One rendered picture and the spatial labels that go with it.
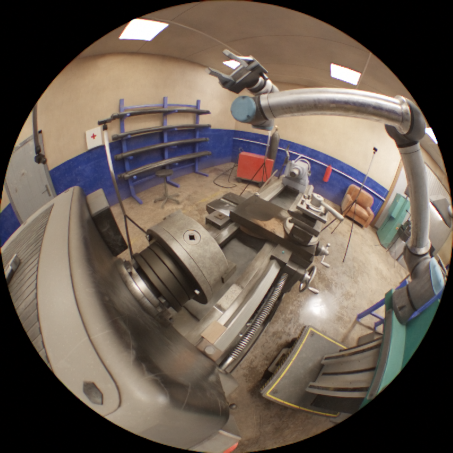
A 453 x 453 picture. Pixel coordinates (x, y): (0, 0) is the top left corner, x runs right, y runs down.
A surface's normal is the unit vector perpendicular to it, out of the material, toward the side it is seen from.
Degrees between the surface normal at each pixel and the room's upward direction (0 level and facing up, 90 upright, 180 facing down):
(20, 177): 90
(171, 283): 45
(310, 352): 0
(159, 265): 15
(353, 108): 123
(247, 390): 0
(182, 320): 0
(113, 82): 90
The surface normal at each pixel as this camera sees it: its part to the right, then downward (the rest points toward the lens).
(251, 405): 0.09, -0.76
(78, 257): 0.44, -0.89
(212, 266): 0.70, -0.07
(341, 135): -0.60, 0.48
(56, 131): 0.80, 0.44
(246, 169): -0.29, 0.60
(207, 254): 0.59, -0.29
